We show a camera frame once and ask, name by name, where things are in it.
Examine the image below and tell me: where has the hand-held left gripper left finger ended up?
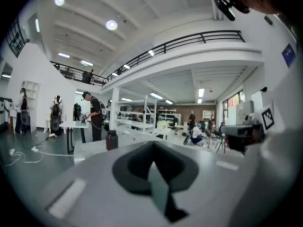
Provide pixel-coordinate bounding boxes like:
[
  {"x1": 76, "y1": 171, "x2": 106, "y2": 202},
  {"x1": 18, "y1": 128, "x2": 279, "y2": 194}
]
[{"x1": 112, "y1": 140, "x2": 154, "y2": 195}]

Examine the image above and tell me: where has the black head-mounted camera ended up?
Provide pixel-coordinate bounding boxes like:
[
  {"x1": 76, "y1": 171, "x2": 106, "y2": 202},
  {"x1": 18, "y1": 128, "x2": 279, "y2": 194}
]
[{"x1": 214, "y1": 0, "x2": 251, "y2": 21}]

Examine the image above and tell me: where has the black backpack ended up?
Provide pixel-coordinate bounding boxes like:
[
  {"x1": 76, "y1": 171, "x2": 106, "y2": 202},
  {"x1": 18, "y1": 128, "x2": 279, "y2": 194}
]
[{"x1": 98, "y1": 102, "x2": 107, "y2": 121}]

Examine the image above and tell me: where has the white wall shelf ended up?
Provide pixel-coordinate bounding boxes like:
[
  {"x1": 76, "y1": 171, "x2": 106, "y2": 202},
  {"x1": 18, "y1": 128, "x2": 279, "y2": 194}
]
[{"x1": 22, "y1": 80, "x2": 41, "y2": 132}]

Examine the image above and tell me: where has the blue wall sign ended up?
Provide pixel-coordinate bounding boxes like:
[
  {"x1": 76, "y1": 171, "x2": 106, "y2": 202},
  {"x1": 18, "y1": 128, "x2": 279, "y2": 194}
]
[{"x1": 281, "y1": 43, "x2": 297, "y2": 69}]

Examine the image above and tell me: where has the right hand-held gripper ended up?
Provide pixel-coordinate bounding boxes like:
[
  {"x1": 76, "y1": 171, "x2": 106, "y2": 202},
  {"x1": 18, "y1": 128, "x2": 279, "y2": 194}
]
[{"x1": 222, "y1": 100, "x2": 276, "y2": 155}]

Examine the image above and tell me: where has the white cabinet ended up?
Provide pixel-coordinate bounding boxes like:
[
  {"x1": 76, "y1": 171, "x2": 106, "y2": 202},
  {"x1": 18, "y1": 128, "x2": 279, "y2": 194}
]
[{"x1": 226, "y1": 100, "x2": 255, "y2": 127}]

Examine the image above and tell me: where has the black grid window frame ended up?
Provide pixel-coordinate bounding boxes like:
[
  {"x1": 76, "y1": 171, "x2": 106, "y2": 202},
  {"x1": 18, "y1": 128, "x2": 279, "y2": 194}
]
[{"x1": 5, "y1": 17, "x2": 31, "y2": 58}]

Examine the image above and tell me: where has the white machine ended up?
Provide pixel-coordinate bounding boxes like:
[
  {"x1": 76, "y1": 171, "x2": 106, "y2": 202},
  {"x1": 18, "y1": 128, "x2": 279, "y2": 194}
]
[{"x1": 0, "y1": 96, "x2": 15, "y2": 129}]

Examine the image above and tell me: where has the dark jug with brown handle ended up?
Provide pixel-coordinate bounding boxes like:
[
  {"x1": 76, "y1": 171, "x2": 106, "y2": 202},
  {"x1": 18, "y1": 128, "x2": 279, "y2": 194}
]
[{"x1": 106, "y1": 130, "x2": 119, "y2": 151}]

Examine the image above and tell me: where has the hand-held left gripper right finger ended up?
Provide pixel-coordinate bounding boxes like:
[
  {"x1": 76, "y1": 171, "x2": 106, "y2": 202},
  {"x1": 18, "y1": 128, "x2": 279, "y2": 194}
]
[{"x1": 153, "y1": 140, "x2": 199, "y2": 223}]

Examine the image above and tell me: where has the white floor cable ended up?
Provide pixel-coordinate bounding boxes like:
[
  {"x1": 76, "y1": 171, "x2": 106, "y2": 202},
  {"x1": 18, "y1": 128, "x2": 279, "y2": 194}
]
[{"x1": 3, "y1": 149, "x2": 74, "y2": 168}]

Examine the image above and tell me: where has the black balcony railing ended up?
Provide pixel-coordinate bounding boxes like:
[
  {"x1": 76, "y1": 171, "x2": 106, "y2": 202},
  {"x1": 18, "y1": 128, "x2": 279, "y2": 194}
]
[{"x1": 50, "y1": 60, "x2": 107, "y2": 87}]

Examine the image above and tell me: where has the white table with black legs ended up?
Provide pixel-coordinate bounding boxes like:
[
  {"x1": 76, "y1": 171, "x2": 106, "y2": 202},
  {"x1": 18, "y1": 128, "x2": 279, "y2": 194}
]
[{"x1": 58, "y1": 121, "x2": 90, "y2": 155}]

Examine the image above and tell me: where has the white shelving rack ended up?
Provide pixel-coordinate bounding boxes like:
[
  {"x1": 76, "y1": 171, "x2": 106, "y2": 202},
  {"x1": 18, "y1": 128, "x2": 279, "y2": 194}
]
[{"x1": 115, "y1": 95, "x2": 159, "y2": 132}]

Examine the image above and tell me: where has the person's white shirt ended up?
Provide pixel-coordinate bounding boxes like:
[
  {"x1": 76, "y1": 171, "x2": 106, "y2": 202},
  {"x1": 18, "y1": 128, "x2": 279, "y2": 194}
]
[{"x1": 231, "y1": 53, "x2": 303, "y2": 227}]

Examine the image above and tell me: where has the long curved black railing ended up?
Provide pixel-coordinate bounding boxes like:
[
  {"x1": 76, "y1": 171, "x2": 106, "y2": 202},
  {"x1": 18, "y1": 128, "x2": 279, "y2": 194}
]
[{"x1": 105, "y1": 30, "x2": 246, "y2": 83}]

